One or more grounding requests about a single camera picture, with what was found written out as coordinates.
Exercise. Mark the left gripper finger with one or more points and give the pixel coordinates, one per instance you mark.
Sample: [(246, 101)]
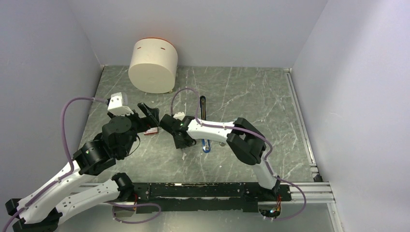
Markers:
[(150, 116), (157, 112)]

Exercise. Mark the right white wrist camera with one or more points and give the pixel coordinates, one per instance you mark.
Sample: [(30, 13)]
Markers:
[(179, 115)]

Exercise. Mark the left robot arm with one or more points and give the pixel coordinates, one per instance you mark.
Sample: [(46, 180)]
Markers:
[(54, 203)]

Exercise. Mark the red white staple box sleeve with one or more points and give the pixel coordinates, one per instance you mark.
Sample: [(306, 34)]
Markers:
[(151, 131)]

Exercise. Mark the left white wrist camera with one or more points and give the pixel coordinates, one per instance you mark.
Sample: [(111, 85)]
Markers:
[(118, 105)]

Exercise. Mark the white cylindrical container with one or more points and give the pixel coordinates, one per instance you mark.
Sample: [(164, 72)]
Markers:
[(153, 65)]

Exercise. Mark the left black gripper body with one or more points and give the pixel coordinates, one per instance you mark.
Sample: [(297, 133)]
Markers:
[(139, 124)]

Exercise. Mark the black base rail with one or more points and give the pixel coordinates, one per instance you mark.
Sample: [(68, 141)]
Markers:
[(185, 197)]

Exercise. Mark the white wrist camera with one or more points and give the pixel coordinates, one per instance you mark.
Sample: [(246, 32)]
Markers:
[(179, 115), (118, 105)]

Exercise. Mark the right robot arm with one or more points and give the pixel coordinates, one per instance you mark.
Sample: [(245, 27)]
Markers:
[(247, 143)]

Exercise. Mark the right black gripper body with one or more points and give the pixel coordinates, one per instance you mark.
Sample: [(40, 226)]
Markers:
[(180, 144)]

